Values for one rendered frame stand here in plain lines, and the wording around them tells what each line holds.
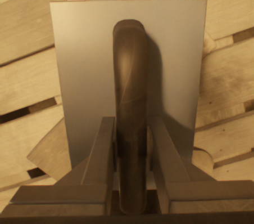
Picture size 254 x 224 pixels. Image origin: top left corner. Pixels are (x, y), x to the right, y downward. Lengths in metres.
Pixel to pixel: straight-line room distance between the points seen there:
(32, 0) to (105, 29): 0.30
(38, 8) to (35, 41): 0.07
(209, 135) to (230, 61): 0.20
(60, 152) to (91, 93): 0.27
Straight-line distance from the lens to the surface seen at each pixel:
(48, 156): 0.45
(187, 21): 0.18
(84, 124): 0.19
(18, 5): 0.46
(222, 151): 0.58
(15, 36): 0.47
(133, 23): 0.16
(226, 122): 0.54
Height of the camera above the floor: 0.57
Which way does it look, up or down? 73 degrees down
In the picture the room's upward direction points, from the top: 178 degrees clockwise
